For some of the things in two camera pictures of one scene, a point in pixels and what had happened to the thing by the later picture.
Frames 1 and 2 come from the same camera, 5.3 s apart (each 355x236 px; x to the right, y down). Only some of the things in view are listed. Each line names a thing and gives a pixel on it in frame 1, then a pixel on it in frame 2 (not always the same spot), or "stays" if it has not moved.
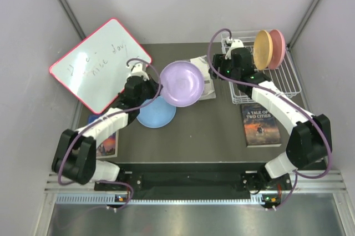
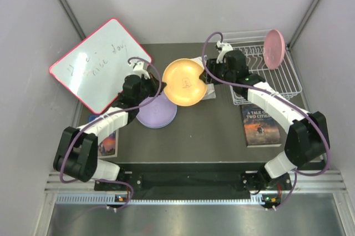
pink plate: [279, 49] stays
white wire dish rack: [284, 76] stays
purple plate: [182, 83] -> [160, 113]
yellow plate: [263, 49] -> [183, 86]
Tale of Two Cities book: [260, 128] stays
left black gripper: [153, 85] stays
